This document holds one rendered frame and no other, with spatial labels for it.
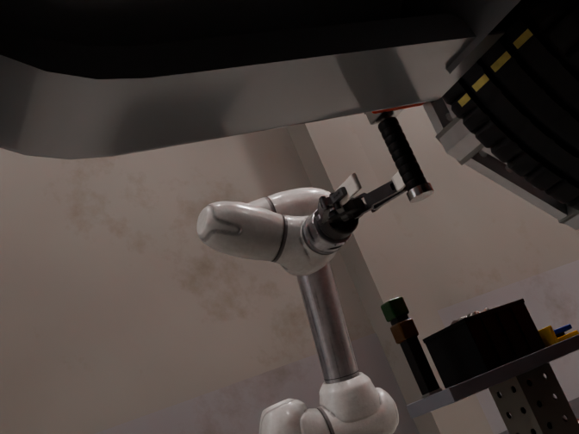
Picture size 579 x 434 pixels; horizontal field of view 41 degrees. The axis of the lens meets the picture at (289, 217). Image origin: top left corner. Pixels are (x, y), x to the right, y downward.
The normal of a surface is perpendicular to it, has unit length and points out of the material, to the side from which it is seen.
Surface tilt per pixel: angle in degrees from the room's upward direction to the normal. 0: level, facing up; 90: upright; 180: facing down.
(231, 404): 90
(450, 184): 90
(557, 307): 90
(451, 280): 90
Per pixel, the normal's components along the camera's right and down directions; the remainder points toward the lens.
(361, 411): 0.27, -0.18
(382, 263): 0.29, -0.39
